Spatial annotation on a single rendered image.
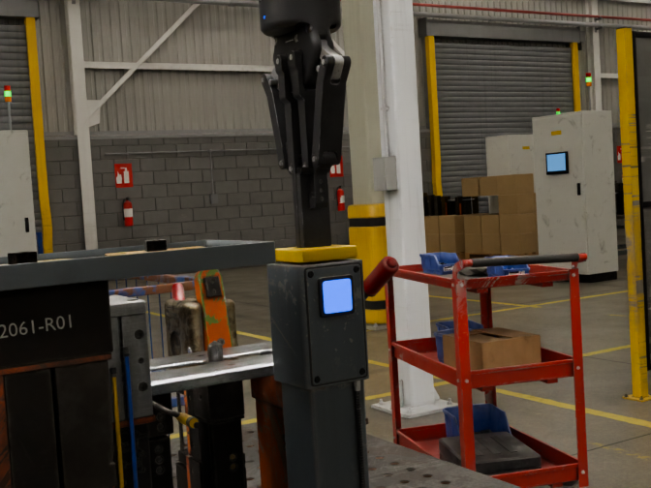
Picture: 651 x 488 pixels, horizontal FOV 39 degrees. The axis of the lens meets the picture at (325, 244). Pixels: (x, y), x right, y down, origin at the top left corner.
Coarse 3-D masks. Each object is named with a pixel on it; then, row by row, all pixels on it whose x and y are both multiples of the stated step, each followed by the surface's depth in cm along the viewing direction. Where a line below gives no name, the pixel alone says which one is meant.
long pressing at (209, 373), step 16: (192, 352) 124; (224, 352) 122; (240, 352) 122; (256, 352) 122; (160, 368) 115; (192, 368) 112; (208, 368) 112; (224, 368) 109; (240, 368) 109; (256, 368) 110; (272, 368) 111; (160, 384) 104; (176, 384) 105; (192, 384) 106; (208, 384) 107
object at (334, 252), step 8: (280, 248) 87; (288, 248) 86; (296, 248) 85; (304, 248) 84; (312, 248) 84; (320, 248) 83; (328, 248) 83; (336, 248) 84; (344, 248) 84; (352, 248) 84; (280, 256) 85; (288, 256) 84; (296, 256) 83; (304, 256) 82; (312, 256) 82; (320, 256) 83; (328, 256) 83; (336, 256) 84; (344, 256) 84; (352, 256) 84
